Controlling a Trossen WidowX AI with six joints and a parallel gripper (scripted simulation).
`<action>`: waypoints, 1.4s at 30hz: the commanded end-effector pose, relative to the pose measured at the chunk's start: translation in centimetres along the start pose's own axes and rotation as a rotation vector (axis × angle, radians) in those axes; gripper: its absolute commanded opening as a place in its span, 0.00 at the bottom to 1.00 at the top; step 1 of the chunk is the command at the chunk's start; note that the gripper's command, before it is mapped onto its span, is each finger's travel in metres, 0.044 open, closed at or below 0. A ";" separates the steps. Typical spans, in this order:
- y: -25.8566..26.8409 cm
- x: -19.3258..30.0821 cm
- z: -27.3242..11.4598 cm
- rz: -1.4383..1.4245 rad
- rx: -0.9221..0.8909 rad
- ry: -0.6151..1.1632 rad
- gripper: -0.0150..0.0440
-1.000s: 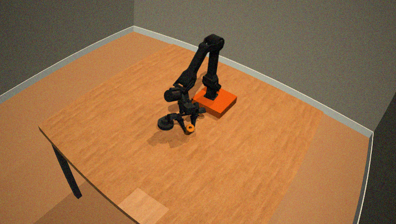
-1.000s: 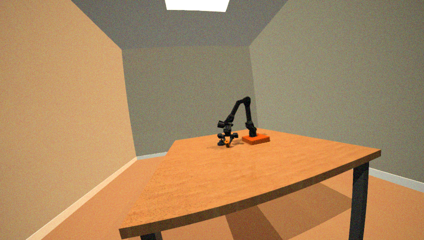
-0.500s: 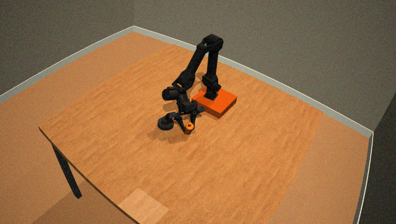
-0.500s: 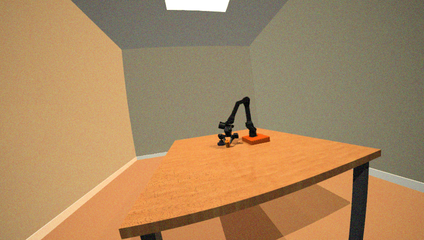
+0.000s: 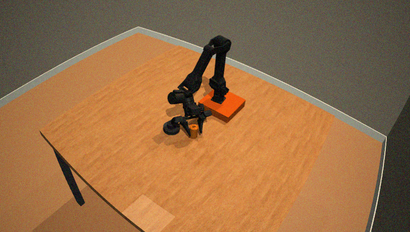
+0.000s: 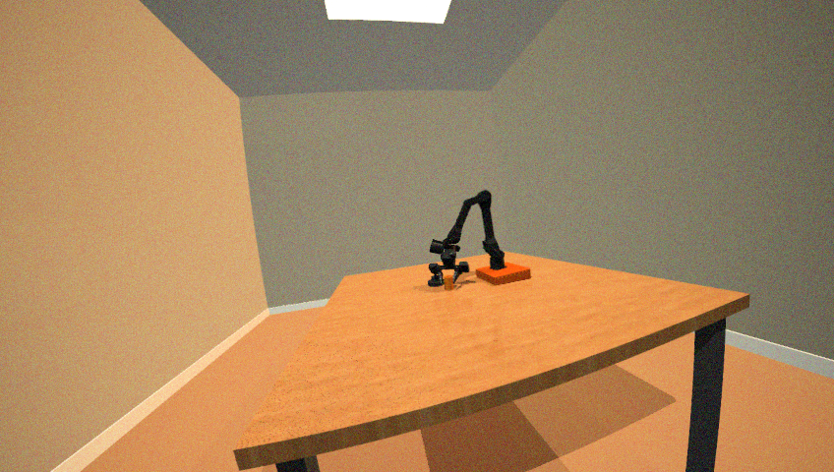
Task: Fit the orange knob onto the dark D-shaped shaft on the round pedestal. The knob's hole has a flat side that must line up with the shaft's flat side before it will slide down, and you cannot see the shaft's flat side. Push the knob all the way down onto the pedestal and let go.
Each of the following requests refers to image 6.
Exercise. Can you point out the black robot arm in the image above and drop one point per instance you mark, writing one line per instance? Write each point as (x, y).
(491, 247)

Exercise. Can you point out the black round pedestal with short shaft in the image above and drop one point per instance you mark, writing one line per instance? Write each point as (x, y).
(435, 281)

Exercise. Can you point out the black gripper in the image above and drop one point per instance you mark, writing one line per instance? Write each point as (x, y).
(458, 269)

